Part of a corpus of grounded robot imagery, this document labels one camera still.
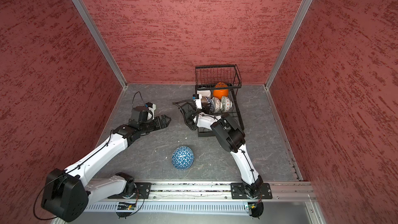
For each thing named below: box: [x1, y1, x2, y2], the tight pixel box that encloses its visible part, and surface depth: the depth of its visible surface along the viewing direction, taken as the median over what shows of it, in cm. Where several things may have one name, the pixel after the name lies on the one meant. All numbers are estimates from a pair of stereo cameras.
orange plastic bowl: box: [212, 89, 229, 101], surface depth 109 cm
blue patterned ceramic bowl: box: [172, 145, 195, 171], surface depth 83 cm
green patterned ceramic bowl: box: [220, 95, 233, 113], surface depth 100 cm
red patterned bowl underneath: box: [211, 96, 221, 114], surface depth 99 cm
